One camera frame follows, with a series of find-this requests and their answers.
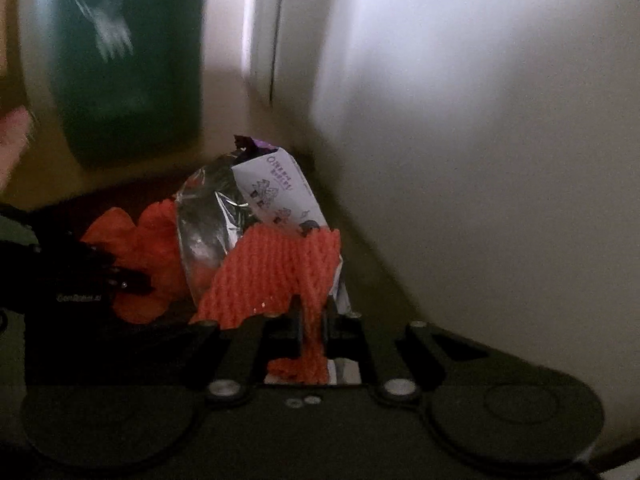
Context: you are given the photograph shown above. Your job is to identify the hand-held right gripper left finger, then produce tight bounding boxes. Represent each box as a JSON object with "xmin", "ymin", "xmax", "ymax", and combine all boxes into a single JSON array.
[{"xmin": 186, "ymin": 295, "xmax": 307, "ymax": 405}]

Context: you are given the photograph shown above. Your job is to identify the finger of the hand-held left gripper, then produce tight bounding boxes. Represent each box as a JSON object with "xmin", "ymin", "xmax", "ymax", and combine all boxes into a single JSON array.
[{"xmin": 102, "ymin": 262, "xmax": 156, "ymax": 297}]

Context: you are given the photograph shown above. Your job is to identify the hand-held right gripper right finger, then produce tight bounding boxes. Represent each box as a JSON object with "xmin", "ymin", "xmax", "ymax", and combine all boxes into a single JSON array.
[{"xmin": 322, "ymin": 297, "xmax": 493, "ymax": 405}]

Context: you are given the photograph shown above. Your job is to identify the orange foam fruit net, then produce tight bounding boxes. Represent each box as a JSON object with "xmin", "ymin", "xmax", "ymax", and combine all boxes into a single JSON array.
[{"xmin": 191, "ymin": 224, "xmax": 345, "ymax": 387}]

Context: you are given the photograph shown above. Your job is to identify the teal trash bin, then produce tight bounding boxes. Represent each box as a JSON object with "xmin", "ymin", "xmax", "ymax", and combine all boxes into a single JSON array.
[{"xmin": 20, "ymin": 0, "xmax": 210, "ymax": 170}]

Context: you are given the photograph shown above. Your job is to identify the person's left forearm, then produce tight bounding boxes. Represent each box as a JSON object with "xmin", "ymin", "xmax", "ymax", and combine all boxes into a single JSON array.
[{"xmin": 0, "ymin": 106, "xmax": 34, "ymax": 192}]

